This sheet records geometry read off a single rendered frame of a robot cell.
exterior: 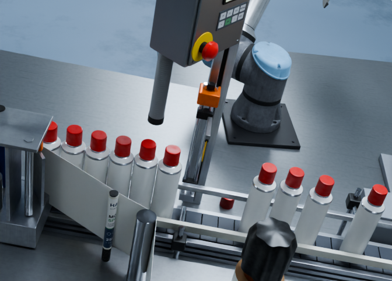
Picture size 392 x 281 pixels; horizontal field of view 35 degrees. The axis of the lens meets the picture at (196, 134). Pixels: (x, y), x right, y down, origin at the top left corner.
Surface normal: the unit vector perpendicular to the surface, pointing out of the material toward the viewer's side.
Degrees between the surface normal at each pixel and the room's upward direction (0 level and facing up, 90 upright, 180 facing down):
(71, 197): 90
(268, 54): 8
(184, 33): 90
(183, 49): 90
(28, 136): 0
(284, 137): 0
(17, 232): 90
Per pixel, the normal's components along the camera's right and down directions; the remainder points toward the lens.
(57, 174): -0.55, 0.43
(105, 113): 0.17, -0.78
